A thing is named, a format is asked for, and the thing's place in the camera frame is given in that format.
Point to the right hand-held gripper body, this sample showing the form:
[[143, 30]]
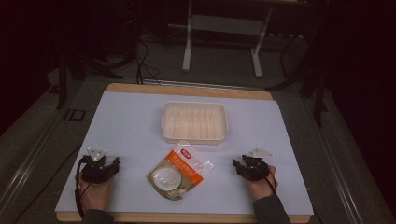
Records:
[[257, 169]]

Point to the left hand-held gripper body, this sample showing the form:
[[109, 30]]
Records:
[[95, 171]]

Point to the orange clear snack packet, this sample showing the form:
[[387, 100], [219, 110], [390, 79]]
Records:
[[179, 174]]

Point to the white plastic tray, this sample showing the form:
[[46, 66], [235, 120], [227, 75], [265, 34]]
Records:
[[194, 123]]

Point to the person's right hand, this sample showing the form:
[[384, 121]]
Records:
[[261, 188]]

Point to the person's left hand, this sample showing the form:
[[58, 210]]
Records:
[[95, 194]]

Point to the white table mat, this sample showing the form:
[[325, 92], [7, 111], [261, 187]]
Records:
[[130, 124]]

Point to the black metal stand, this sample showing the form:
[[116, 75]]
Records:
[[62, 77], [316, 87]]

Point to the aluminium floor rail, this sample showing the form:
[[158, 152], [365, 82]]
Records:
[[28, 161], [336, 168]]

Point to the white metal table frame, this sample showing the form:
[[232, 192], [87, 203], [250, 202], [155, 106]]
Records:
[[224, 25]]

